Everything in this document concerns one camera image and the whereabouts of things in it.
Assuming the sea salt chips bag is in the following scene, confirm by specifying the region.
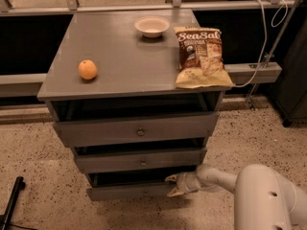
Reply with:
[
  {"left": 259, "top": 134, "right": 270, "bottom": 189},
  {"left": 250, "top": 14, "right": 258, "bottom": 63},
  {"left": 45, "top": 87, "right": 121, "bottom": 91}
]
[{"left": 174, "top": 27, "right": 233, "bottom": 89}]

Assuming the grey middle drawer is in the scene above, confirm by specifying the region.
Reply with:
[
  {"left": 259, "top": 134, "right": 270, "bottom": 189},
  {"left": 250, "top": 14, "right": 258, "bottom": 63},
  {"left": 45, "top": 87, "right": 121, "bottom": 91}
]
[{"left": 75, "top": 148, "right": 205, "bottom": 173}]

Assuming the grey top drawer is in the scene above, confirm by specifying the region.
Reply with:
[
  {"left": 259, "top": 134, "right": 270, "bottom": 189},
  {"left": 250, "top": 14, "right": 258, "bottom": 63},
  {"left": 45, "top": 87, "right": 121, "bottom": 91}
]
[{"left": 54, "top": 112, "right": 218, "bottom": 148}]

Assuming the metal diagonal pole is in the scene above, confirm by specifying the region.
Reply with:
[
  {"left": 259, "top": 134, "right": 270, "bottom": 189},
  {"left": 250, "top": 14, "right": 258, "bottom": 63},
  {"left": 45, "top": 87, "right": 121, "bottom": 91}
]
[{"left": 246, "top": 0, "right": 307, "bottom": 110}]

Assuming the grey drawer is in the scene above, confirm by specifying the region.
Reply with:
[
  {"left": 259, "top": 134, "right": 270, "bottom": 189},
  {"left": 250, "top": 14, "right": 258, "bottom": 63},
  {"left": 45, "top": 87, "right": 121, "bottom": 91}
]
[
  {"left": 75, "top": 148, "right": 205, "bottom": 173},
  {"left": 54, "top": 112, "right": 218, "bottom": 148},
  {"left": 87, "top": 165, "right": 196, "bottom": 201}
]

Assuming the grey wooden drawer cabinet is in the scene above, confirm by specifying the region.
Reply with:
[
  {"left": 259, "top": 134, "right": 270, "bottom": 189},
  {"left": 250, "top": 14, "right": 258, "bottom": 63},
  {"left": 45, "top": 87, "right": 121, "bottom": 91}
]
[{"left": 36, "top": 9, "right": 234, "bottom": 190}]

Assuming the orange fruit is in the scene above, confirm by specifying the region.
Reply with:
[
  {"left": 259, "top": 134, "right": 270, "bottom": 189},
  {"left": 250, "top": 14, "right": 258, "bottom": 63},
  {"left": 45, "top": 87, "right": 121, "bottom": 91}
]
[{"left": 78, "top": 59, "right": 98, "bottom": 81}]

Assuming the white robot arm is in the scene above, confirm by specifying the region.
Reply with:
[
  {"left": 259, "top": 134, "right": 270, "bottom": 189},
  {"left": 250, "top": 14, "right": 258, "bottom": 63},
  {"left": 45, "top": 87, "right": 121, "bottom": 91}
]
[{"left": 166, "top": 164, "right": 307, "bottom": 230}]

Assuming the black bar on floor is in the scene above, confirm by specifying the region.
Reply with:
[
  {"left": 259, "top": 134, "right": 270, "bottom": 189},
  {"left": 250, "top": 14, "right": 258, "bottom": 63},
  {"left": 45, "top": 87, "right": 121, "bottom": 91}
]
[{"left": 0, "top": 176, "right": 25, "bottom": 230}]

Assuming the dark cabinet at right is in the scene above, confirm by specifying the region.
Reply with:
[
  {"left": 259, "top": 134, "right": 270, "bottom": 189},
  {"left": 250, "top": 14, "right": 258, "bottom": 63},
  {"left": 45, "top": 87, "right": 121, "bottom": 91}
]
[{"left": 269, "top": 20, "right": 307, "bottom": 127}]

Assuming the metal railing frame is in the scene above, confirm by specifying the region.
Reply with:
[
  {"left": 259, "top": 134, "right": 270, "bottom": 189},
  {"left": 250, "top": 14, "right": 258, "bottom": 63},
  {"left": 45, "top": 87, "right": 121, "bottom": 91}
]
[{"left": 0, "top": 0, "right": 307, "bottom": 98}]

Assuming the white paper bowl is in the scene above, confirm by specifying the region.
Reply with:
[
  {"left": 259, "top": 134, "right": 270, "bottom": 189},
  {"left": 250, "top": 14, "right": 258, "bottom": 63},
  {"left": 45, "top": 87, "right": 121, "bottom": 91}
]
[{"left": 134, "top": 16, "right": 170, "bottom": 38}]

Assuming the white cable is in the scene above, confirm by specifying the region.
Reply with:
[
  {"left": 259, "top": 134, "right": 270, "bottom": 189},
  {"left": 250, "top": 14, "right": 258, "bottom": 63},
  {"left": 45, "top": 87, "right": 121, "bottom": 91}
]
[{"left": 234, "top": 0, "right": 290, "bottom": 88}]

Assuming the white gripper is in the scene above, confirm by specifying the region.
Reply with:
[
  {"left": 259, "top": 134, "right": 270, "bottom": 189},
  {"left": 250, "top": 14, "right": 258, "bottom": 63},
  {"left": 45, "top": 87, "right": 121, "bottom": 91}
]
[{"left": 165, "top": 172, "right": 203, "bottom": 197}]

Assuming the grey bottom drawer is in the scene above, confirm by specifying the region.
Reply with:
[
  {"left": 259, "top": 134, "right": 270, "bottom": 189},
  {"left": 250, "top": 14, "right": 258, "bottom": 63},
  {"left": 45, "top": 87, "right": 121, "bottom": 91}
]
[{"left": 87, "top": 165, "right": 196, "bottom": 201}]

